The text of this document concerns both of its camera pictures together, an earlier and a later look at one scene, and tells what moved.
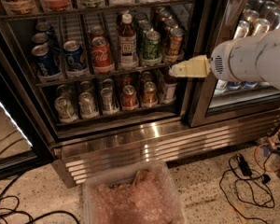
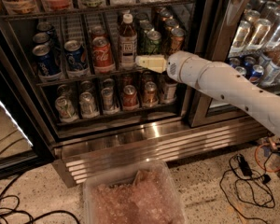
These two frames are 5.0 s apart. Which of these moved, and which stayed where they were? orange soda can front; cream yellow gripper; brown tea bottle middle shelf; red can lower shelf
Moved: cream yellow gripper
Stayed: brown tea bottle middle shelf; orange soda can front; red can lower shelf
